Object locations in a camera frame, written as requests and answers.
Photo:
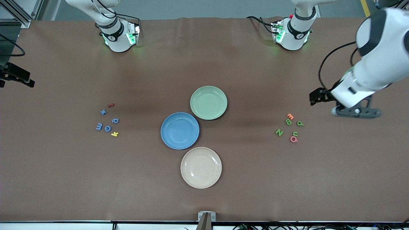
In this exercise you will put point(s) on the aluminium frame profile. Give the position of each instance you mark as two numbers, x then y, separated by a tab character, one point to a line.
24	22

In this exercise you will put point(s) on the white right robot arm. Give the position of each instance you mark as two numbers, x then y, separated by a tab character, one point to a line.
116	35

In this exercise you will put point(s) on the blue foam letter G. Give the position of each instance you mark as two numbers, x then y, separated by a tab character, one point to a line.
105	128

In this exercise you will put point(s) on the beige round plate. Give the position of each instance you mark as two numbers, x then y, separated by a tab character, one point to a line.
201	167

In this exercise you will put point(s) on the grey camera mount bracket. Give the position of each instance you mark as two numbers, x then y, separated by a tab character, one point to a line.
206	220

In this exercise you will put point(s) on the blue round plate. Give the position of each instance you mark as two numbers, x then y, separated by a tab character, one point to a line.
179	140

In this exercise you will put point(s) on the green round plate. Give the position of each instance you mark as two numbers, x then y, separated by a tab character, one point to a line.
204	108

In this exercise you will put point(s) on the white table edge rail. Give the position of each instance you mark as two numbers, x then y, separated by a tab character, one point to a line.
64	226

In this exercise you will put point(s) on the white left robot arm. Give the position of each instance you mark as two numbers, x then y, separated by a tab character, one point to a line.
383	57

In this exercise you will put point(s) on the blue foam letter a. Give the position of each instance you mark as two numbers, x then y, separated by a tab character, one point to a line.
117	121

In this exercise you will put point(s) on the green foam letter N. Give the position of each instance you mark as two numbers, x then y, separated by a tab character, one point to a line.
279	132

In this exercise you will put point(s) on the blue foam letter E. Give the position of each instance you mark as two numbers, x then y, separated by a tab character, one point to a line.
99	126

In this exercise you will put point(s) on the orange foam letter E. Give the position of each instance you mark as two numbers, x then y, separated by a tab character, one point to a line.
290	116

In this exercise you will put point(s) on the brown table cover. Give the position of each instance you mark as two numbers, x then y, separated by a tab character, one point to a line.
64	175

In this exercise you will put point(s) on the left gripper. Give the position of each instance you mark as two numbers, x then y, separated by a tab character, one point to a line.
323	95

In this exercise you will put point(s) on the pink foam letter Q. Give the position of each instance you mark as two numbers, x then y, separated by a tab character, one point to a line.
296	141

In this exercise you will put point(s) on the green foam letter B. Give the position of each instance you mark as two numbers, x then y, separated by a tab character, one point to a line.
288	121

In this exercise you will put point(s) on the green foam letter P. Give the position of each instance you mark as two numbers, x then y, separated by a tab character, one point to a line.
302	125

